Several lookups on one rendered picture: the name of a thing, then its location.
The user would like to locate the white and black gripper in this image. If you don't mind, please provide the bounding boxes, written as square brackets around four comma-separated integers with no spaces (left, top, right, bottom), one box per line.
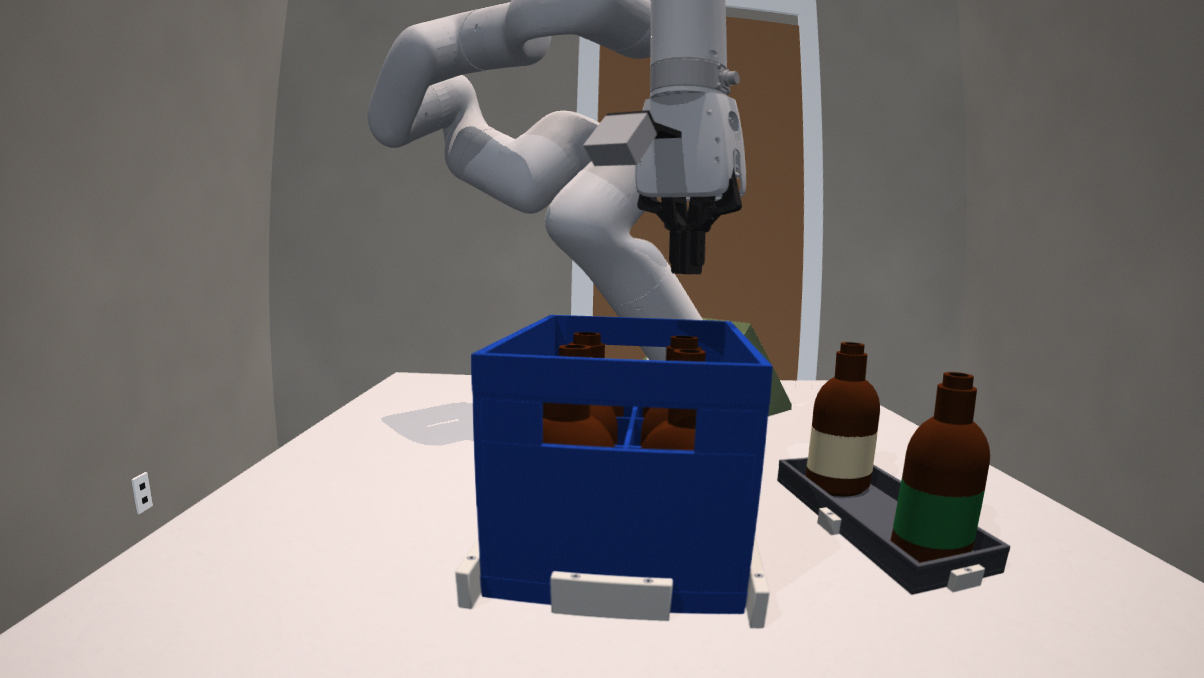
[635,86,746,275]

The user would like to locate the blue crate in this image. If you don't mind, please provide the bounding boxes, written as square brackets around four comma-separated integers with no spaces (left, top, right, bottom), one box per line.
[471,316,773,614]

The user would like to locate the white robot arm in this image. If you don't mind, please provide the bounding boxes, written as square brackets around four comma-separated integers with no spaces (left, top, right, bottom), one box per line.
[368,0,740,320]

